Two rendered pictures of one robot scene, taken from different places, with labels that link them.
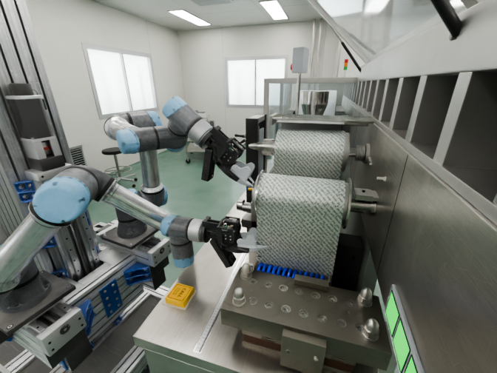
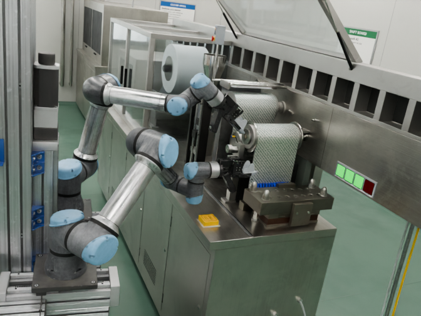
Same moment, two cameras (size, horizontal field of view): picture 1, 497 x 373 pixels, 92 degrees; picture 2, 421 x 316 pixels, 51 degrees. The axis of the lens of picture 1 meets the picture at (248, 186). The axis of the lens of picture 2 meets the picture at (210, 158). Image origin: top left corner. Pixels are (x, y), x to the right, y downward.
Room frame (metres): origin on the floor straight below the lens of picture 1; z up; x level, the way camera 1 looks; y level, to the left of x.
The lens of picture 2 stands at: (-0.67, 1.47, 1.81)
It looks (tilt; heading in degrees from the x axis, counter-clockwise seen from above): 19 degrees down; 317
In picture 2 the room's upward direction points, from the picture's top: 8 degrees clockwise
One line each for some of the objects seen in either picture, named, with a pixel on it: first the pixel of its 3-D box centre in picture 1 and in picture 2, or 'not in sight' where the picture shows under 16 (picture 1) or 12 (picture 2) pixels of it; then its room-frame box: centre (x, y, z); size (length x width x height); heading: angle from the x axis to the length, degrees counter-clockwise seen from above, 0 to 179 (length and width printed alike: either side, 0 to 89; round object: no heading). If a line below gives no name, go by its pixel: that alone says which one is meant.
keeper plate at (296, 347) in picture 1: (302, 354); (301, 214); (0.38, -0.13, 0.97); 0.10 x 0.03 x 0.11; 73
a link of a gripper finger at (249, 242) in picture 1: (251, 242); (250, 168); (0.62, -0.01, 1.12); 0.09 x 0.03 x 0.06; 72
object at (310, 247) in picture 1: (294, 246); (272, 167); (0.59, -0.14, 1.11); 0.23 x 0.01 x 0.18; 73
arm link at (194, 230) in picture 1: (200, 230); (213, 169); (0.69, 0.16, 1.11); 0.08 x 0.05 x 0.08; 163
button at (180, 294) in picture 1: (180, 294); (208, 220); (0.60, 0.23, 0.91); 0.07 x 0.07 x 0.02; 73
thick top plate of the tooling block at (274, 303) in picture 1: (300, 309); (288, 199); (0.47, -0.14, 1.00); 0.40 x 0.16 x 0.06; 73
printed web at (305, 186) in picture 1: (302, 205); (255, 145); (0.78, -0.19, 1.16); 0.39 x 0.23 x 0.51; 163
